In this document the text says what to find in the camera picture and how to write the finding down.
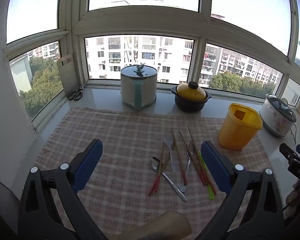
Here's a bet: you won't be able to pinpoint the metal spoon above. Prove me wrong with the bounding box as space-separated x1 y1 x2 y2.
151 156 187 202

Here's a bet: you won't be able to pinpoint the person's right hand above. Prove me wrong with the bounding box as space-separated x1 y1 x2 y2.
286 180 300 217

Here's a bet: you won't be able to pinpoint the black scissors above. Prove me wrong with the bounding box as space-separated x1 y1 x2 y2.
68 86 84 101

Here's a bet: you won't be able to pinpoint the beige blurred object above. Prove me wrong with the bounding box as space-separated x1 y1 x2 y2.
115 210 192 240

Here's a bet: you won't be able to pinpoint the white window frame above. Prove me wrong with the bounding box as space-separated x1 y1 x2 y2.
0 0 300 130

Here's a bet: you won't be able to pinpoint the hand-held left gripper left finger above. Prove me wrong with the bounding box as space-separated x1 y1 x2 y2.
17 139 103 240

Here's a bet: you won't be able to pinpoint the glass lid teal knob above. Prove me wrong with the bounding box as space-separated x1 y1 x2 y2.
120 64 158 80

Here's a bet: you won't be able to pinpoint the yellow casserole lid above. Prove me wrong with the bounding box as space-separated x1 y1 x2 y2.
176 81 207 102

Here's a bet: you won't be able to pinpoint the yellow plastic container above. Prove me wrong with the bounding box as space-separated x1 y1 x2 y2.
218 102 263 151

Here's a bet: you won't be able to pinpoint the white cutting board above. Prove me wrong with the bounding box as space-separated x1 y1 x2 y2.
57 54 81 100

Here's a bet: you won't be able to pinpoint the green plastic stick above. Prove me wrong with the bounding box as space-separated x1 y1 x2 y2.
198 151 215 200

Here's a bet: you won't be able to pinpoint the black casserole pot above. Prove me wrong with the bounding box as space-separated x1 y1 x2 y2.
171 85 212 112

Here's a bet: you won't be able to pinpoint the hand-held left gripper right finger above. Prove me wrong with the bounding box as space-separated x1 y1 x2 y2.
200 141 285 240

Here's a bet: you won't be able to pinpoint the pink plaid table cloth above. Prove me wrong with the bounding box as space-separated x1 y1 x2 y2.
36 106 282 240

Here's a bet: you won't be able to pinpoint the metal fork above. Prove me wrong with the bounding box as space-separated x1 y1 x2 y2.
180 141 197 193

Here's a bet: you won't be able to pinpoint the white floral rice cooker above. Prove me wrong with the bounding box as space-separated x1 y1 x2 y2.
259 94 297 137

